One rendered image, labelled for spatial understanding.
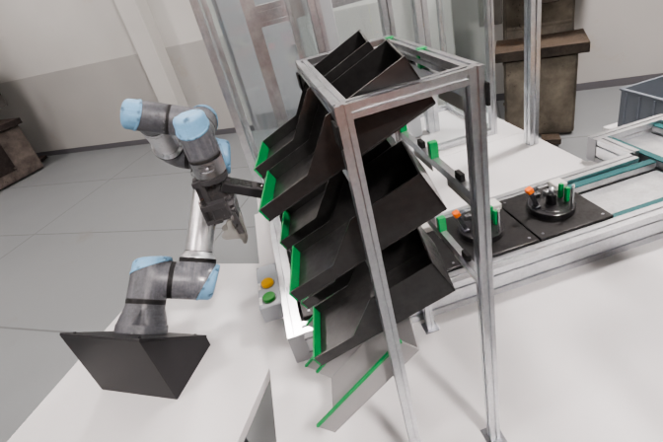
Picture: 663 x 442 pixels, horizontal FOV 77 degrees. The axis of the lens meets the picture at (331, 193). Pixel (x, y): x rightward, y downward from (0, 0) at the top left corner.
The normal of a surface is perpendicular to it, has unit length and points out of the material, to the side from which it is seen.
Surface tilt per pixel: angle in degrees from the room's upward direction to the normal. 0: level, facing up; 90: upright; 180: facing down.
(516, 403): 0
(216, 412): 0
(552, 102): 90
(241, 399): 0
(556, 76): 90
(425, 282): 90
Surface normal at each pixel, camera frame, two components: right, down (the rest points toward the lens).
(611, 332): -0.22, -0.85
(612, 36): -0.26, 0.52
